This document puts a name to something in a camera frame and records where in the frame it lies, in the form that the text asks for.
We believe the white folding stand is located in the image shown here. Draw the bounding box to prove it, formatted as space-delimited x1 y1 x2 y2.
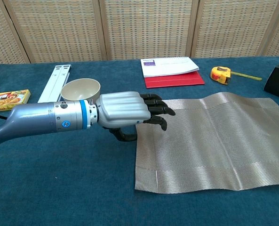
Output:
37 65 72 104

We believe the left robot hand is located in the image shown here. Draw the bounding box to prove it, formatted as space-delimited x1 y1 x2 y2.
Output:
95 91 176 143

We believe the yellow tape measure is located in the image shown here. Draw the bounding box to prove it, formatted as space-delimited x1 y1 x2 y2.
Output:
210 66 263 85

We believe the white desk calendar red base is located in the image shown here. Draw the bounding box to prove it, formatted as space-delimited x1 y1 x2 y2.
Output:
140 56 206 89

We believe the beige bowl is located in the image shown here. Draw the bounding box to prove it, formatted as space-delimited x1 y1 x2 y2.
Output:
60 78 101 102

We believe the yellow curry box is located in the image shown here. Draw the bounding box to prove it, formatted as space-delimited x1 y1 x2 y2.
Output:
0 89 32 112

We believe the gray woven placemat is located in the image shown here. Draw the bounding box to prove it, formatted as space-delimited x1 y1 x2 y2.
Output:
134 92 279 194

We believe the blue tablecloth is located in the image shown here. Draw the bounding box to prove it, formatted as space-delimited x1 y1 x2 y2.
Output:
0 56 279 226

